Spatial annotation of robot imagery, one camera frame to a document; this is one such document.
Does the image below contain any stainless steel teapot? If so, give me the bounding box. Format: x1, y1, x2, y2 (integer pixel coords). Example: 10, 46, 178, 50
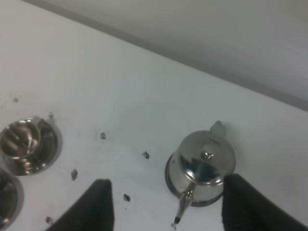
169, 121, 236, 224

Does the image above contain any near steel cup saucer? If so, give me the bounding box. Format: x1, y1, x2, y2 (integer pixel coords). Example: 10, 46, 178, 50
0, 169, 24, 231

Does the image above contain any far stainless steel teacup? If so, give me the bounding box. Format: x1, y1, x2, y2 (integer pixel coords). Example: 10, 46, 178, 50
0, 116, 45, 176

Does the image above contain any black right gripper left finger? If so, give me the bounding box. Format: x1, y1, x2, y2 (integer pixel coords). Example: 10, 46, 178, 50
48, 179, 115, 231

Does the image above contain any far steel cup saucer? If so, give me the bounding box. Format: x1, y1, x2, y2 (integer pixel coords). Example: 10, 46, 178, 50
0, 120, 62, 176

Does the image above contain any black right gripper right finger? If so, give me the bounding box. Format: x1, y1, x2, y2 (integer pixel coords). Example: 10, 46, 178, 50
221, 174, 308, 231

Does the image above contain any steel cup saucer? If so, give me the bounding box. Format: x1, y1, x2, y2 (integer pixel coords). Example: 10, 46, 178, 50
0, 120, 62, 176
0, 169, 24, 231

